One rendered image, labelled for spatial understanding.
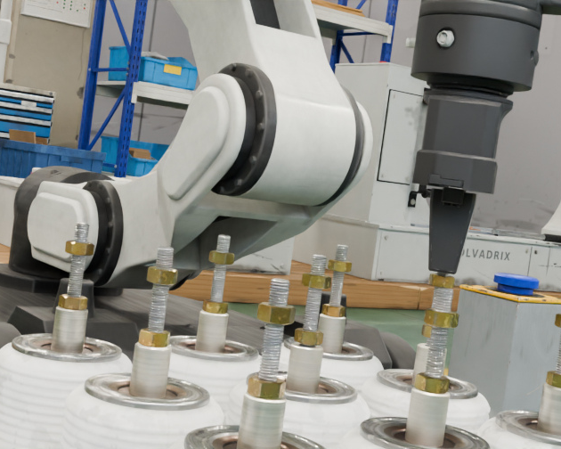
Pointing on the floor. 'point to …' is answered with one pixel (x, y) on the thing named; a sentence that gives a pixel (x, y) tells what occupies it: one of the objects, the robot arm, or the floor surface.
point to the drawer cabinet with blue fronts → (12, 117)
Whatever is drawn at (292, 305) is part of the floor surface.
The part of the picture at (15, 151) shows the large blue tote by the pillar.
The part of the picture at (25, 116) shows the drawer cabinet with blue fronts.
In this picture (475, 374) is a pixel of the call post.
